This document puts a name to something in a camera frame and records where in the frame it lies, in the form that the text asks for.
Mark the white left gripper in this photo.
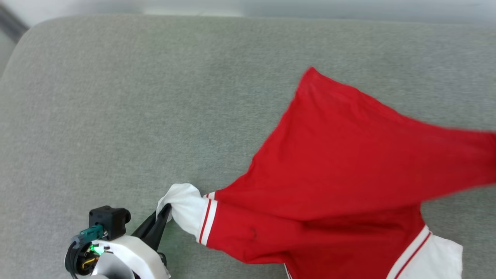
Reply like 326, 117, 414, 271
91, 204, 173, 279

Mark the red and white jersey garment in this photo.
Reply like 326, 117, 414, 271
156, 67, 496, 279

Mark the teal left camera connector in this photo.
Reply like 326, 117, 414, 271
79, 224, 106, 240

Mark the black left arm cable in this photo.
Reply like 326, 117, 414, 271
64, 237, 84, 275

